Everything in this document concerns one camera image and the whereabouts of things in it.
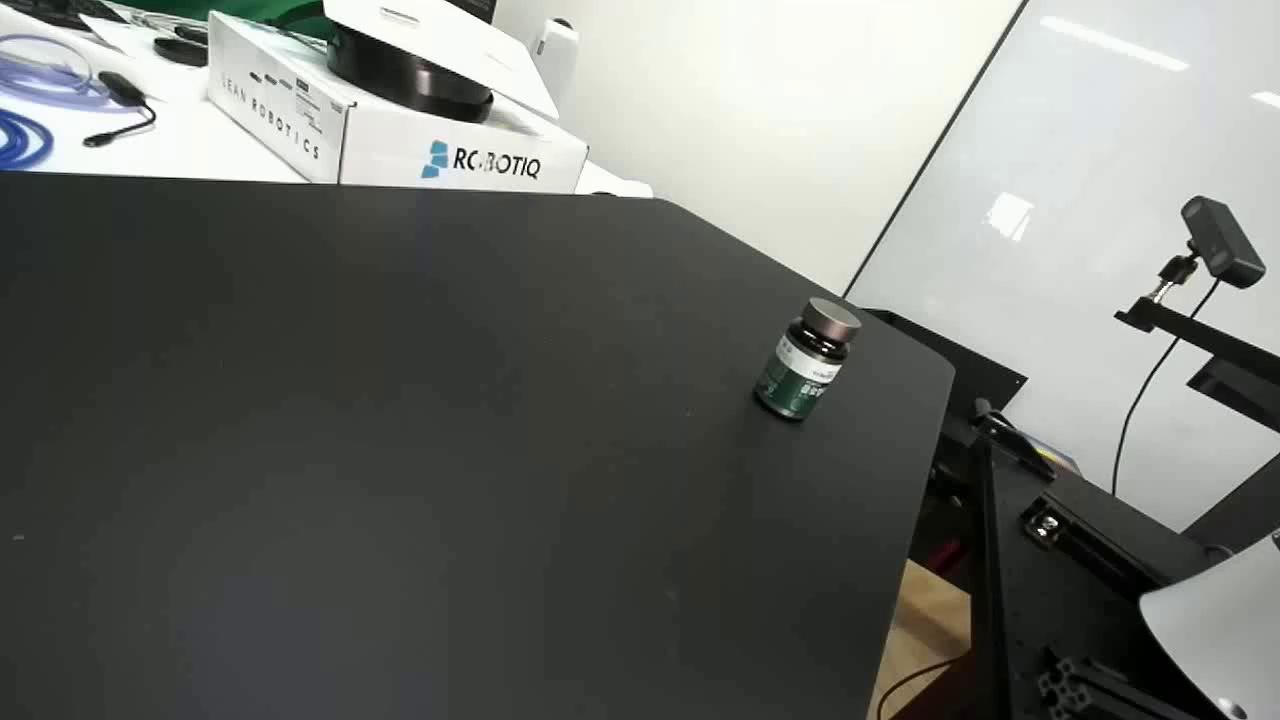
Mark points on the green bottle with dark cap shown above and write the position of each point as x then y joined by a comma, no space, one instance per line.
799,373

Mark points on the white Robotiq cardboard box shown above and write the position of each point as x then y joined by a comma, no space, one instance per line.
387,144

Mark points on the black round device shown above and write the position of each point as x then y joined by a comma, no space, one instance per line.
412,83

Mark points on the green backdrop cloth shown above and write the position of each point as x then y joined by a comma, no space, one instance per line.
265,14

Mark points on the small black puck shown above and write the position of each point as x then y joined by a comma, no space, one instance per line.
183,50

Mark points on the black flat device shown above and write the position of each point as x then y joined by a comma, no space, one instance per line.
46,9

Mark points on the black aluminium frame stand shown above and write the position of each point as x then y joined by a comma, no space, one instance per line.
1064,586

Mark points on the black camera on stand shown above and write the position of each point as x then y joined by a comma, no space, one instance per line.
1222,241

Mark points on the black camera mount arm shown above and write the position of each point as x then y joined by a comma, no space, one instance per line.
1235,363

